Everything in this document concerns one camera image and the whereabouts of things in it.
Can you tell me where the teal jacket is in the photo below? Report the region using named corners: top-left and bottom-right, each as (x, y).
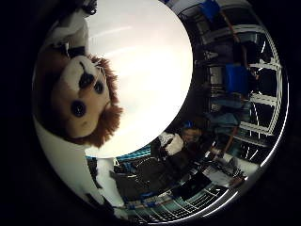
top-left (206, 111), bottom-right (243, 129)

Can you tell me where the brown lion plush toy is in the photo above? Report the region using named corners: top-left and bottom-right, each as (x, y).
top-left (33, 46), bottom-right (124, 149)

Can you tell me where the black monitor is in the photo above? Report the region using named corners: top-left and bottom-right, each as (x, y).
top-left (179, 171), bottom-right (213, 202)

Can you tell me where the blue chair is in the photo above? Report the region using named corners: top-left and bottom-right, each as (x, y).
top-left (198, 0), bottom-right (222, 23)
top-left (224, 63), bottom-right (252, 96)

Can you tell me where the person in white shirt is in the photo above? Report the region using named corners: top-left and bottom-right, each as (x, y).
top-left (150, 126), bottom-right (202, 158)

